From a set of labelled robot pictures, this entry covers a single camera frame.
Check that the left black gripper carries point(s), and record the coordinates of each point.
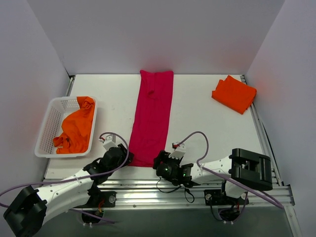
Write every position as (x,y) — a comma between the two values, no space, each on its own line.
(126,155)

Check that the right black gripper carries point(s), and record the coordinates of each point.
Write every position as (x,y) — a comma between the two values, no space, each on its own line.
(159,160)

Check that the magenta t shirt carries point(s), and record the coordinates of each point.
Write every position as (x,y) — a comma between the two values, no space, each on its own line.
(151,121)

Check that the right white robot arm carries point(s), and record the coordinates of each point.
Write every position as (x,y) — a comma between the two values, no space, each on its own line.
(251,169)

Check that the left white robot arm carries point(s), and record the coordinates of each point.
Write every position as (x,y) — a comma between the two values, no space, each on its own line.
(34,207)

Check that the crumpled orange t shirt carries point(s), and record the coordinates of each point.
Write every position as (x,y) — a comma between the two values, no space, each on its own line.
(76,129)

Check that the white plastic basket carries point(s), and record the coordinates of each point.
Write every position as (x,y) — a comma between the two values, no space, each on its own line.
(58,109)

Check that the folded orange t shirt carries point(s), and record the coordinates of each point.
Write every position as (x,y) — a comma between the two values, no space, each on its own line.
(234,94)

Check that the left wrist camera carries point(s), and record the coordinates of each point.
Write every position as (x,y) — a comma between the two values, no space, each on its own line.
(109,141)

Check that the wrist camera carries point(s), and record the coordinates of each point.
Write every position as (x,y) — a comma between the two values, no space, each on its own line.
(179,151)
(109,141)

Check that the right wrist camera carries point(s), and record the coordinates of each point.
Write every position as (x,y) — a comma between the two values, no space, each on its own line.
(179,151)

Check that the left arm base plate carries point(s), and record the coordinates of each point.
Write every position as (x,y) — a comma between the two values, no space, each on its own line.
(103,199)

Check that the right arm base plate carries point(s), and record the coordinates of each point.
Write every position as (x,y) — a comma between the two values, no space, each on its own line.
(215,197)

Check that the aluminium rail frame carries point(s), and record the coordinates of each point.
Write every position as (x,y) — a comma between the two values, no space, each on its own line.
(194,114)

